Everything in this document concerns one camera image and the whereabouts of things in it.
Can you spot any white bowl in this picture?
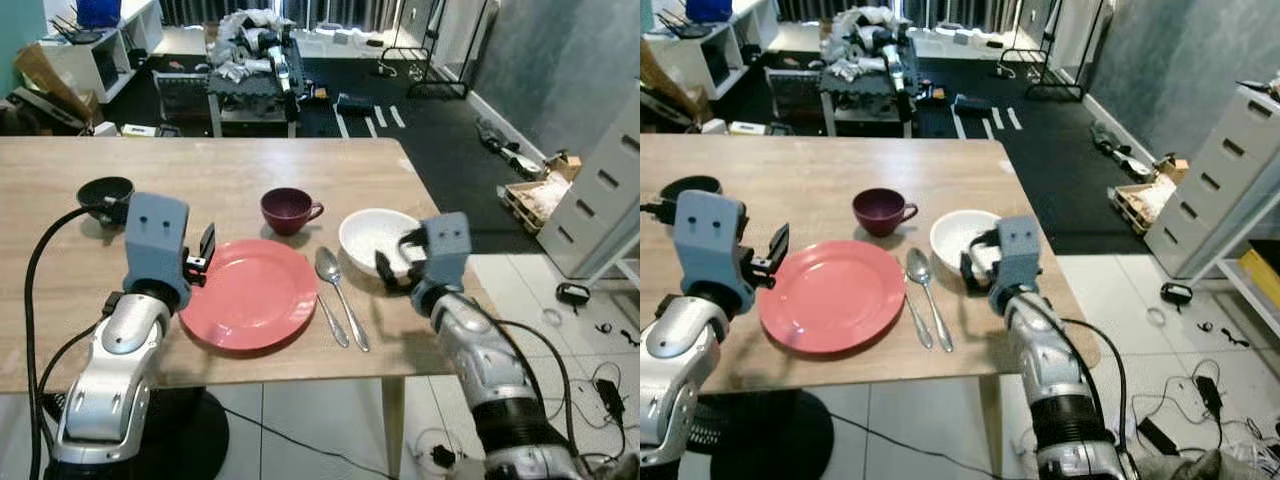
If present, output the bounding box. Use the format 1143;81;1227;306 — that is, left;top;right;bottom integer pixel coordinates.
929;209;1011;278
338;208;427;280

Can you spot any large silver spoon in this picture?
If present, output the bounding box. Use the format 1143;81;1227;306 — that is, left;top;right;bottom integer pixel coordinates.
905;247;955;354
314;246;371;354

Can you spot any red plate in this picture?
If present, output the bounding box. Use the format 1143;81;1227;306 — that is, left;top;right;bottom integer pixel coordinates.
757;239;907;356
179;238;320;353

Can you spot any small silver cutlery piece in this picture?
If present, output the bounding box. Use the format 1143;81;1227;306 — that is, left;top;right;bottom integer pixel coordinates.
317;290;351;350
904;290;935;351

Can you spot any maroon cup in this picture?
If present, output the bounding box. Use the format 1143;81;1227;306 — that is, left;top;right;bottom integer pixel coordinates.
260;187;326;238
852;187;919;239

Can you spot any black bowl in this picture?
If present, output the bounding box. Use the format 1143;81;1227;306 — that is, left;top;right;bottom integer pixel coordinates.
76;176;136;228
659;175;724;204

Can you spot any wooden table leg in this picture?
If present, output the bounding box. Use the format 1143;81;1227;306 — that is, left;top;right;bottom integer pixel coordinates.
382;376;408;479
978;372;1005;473

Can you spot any black clothes rack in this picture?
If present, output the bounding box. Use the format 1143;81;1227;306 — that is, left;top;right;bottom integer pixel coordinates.
378;0;493;101
996;0;1109;103

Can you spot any black round base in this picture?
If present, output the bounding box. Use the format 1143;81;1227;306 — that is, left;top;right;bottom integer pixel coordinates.
40;388;231;480
688;390;835;480

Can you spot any grey cluttered side table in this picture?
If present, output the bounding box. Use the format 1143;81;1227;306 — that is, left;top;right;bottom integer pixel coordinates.
818;6;921;139
205;8;307;139

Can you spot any white drawer cabinet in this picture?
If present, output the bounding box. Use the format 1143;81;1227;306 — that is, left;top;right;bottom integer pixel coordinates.
1143;82;1280;281
538;98;641;281

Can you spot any black power adapter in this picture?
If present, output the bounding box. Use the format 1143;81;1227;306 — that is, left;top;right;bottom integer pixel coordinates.
595;376;628;429
1195;374;1228;423

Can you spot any white shelf unit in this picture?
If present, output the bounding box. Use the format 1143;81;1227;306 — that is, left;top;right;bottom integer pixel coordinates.
38;0;167;105
640;0;769;103

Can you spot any yellow item on shelf rack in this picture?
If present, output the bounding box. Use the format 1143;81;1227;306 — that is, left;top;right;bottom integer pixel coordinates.
1238;248;1280;306

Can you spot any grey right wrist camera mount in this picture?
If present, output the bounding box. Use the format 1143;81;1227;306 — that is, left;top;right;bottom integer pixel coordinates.
994;216;1044;293
417;212;472;291

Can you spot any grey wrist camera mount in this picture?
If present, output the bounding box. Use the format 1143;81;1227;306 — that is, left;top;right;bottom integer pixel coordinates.
994;216;1044;293
417;212;472;291
672;189;753;313
123;192;192;303

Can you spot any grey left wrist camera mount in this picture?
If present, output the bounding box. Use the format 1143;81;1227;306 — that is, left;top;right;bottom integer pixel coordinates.
123;192;192;303
672;189;753;313

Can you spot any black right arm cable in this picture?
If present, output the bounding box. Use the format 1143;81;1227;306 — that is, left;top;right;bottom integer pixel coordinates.
1060;316;1131;441
488;318;579;456

